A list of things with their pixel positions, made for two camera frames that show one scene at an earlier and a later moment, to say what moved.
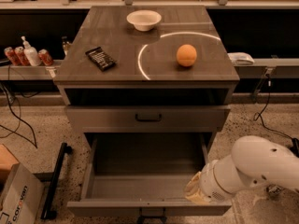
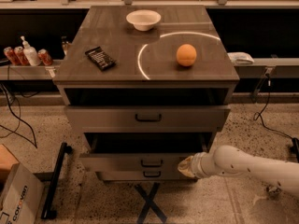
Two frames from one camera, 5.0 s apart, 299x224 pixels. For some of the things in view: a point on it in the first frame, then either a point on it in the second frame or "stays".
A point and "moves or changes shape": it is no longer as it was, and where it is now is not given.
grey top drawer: (149, 119) stays
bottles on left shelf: (31, 53) stays
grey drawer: (143, 175) moves or changes shape
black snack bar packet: (101, 58) stays
